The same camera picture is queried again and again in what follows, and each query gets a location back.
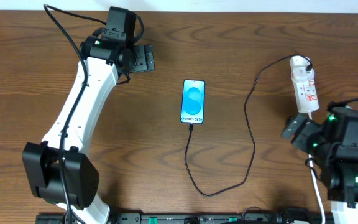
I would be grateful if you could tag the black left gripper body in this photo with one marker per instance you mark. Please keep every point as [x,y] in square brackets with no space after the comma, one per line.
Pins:
[146,58]

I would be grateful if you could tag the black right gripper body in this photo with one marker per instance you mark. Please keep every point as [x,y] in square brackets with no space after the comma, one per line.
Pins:
[298,132]

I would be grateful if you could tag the blue Galaxy smartphone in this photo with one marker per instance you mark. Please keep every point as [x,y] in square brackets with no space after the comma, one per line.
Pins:
[192,104]

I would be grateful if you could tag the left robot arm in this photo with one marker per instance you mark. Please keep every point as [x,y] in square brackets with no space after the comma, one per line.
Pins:
[58,168]

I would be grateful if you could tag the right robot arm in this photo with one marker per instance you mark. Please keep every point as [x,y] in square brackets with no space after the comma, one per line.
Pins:
[333,146]

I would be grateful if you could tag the white USB charger adapter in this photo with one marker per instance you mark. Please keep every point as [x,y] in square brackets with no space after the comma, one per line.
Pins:
[300,65]

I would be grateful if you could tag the white power strip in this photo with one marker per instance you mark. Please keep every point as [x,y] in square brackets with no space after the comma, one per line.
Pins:
[305,90]

